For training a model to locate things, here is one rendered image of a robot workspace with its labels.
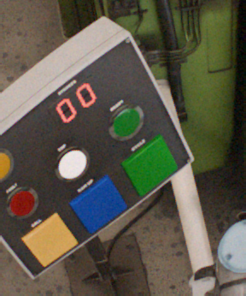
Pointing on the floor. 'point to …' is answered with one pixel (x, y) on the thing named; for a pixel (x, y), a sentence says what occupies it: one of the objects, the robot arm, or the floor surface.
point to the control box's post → (99, 257)
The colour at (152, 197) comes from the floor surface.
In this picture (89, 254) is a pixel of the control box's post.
